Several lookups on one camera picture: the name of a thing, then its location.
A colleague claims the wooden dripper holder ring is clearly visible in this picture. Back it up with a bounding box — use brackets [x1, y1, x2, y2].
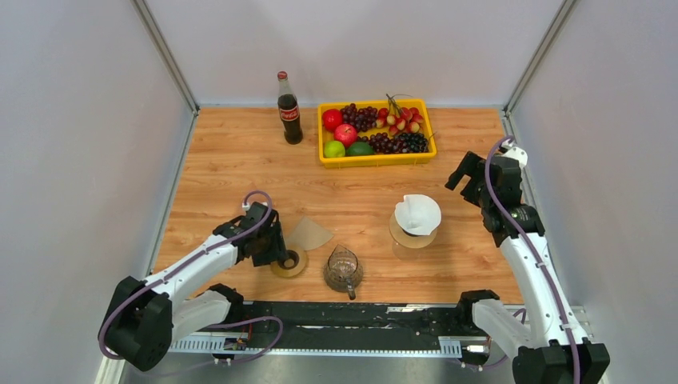
[389, 214, 440, 250]

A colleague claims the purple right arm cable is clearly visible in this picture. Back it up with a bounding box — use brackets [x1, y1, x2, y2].
[459, 136, 581, 384]

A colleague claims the dark green lime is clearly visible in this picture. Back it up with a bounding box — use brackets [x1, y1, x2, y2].
[345, 141, 375, 157]

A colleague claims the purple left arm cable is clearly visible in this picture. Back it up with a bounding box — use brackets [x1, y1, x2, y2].
[97, 190, 285, 366]

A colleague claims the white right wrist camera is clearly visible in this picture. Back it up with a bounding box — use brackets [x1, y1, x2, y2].
[500, 141, 528, 170]

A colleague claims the light green apple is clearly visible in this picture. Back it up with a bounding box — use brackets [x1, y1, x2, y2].
[323, 140, 346, 158]

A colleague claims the pink red apple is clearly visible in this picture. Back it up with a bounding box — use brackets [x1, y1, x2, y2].
[333, 123, 358, 149]

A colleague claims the purple grape bunch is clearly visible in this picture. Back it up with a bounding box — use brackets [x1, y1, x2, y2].
[340, 103, 379, 133]

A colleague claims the red cherries bunch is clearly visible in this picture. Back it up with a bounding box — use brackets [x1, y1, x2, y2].
[373, 94, 428, 137]

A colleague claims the dark grape bunch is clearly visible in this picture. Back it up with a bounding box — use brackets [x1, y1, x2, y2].
[358, 132, 432, 154]

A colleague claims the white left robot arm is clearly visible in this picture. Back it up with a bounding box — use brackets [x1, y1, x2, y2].
[98, 201, 288, 372]

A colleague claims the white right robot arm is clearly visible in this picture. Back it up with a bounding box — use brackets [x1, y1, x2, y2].
[445, 152, 611, 383]

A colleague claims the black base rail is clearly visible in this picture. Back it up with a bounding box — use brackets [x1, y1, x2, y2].
[190, 301, 492, 365]

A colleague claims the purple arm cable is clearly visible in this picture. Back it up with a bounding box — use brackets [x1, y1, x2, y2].
[97, 190, 285, 366]
[459, 136, 581, 384]

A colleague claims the clear glass server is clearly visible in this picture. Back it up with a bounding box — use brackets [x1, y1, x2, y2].
[392, 243, 425, 262]

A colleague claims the glass cola bottle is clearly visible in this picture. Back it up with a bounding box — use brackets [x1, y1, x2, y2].
[277, 71, 303, 145]

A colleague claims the white paper coffee filter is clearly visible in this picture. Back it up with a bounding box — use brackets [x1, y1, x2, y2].
[394, 194, 442, 237]

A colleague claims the glass pitcher with handle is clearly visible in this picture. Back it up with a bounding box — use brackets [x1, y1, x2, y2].
[322, 245, 364, 301]

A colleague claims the yellow plastic fruit tray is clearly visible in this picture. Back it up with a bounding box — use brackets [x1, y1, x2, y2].
[317, 100, 437, 168]

